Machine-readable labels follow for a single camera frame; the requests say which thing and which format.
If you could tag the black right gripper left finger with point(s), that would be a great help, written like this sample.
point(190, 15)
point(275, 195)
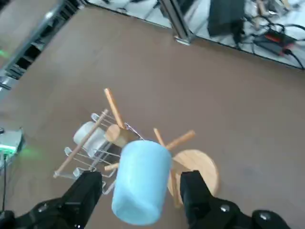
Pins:
point(78, 200)

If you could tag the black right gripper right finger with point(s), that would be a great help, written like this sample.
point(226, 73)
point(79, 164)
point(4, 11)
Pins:
point(197, 198)

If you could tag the blue plastic cup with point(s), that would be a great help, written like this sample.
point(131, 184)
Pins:
point(140, 181)

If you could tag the wooden cup rack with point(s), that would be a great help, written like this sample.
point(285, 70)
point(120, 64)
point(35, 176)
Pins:
point(200, 164)

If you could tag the white cup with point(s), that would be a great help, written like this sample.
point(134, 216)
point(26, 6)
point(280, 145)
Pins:
point(97, 143)

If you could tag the red and black device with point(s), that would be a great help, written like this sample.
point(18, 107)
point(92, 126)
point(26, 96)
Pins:
point(276, 39)

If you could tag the long black power box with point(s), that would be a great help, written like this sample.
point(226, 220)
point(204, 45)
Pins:
point(224, 16)

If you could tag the aluminium profile post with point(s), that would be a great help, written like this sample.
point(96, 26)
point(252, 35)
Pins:
point(177, 21)

